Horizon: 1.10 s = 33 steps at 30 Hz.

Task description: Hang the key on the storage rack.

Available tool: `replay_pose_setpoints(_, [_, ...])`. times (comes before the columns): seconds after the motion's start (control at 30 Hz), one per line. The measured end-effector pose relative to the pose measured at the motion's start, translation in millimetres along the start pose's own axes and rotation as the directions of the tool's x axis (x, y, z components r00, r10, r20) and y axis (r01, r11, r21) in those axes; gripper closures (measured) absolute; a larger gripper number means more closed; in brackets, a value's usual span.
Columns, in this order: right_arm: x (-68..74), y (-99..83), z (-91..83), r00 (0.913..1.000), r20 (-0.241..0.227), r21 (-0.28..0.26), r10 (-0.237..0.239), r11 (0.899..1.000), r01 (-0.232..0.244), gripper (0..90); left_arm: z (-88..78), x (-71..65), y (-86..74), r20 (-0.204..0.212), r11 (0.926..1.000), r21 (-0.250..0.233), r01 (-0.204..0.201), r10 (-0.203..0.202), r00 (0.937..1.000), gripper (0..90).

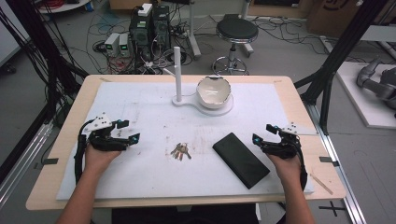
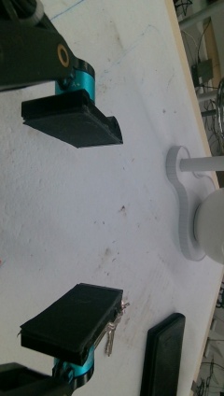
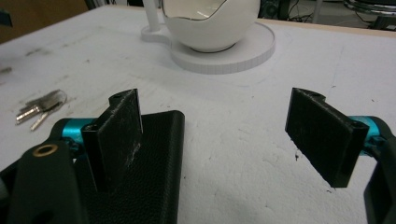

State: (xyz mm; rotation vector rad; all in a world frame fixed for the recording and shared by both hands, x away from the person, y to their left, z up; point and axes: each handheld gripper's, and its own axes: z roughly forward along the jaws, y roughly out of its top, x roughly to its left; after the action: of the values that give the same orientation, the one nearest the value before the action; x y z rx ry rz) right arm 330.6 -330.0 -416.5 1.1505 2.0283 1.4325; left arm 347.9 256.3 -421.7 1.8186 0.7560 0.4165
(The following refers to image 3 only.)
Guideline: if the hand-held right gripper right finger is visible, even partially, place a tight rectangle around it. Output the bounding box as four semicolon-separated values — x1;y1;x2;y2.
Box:
284;87;370;189

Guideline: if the chrome chair frame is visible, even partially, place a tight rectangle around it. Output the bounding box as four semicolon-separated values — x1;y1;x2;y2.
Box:
342;0;396;31

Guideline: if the black leather wallet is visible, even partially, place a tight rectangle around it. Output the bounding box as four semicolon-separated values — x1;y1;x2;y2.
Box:
74;109;186;224

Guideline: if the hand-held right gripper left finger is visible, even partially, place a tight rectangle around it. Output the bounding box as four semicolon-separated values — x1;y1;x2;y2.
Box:
81;88;144;193

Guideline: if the white round bowl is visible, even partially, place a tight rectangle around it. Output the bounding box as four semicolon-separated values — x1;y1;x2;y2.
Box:
160;0;262;53

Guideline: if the bunch of silver keys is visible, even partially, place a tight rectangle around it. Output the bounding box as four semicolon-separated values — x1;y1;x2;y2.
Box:
15;89;68;132

